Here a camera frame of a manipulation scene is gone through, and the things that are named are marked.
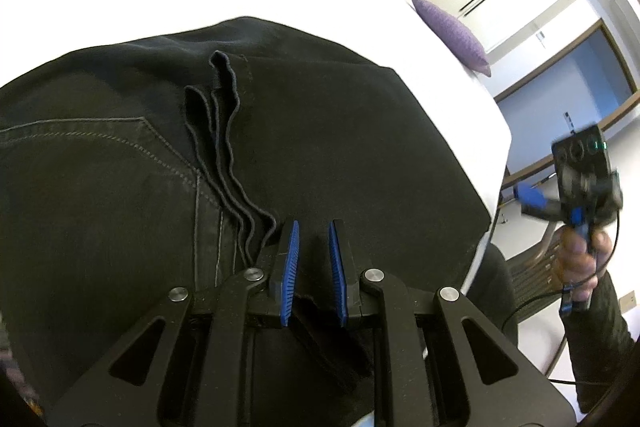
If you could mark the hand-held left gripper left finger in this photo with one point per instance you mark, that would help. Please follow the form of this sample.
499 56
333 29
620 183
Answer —
289 272

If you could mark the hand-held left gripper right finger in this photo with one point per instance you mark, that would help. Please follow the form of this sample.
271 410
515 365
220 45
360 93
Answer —
337 272

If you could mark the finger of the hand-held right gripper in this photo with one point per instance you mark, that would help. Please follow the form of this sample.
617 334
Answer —
530 199

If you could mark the black pants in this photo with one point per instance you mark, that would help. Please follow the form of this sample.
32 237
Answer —
325 132

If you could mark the person's right forearm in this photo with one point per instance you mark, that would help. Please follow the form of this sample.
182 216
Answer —
602 342

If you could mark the person's right hand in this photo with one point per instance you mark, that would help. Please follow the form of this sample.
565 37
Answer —
575 262

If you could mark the mesh chair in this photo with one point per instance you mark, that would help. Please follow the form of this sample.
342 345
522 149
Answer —
535 267

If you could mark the purple cushion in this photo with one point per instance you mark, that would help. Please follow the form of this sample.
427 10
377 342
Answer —
452 34

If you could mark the wooden door frame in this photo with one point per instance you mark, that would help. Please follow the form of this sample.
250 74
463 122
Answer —
550 67

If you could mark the wall switch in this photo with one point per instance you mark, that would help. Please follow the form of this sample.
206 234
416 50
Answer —
541 37

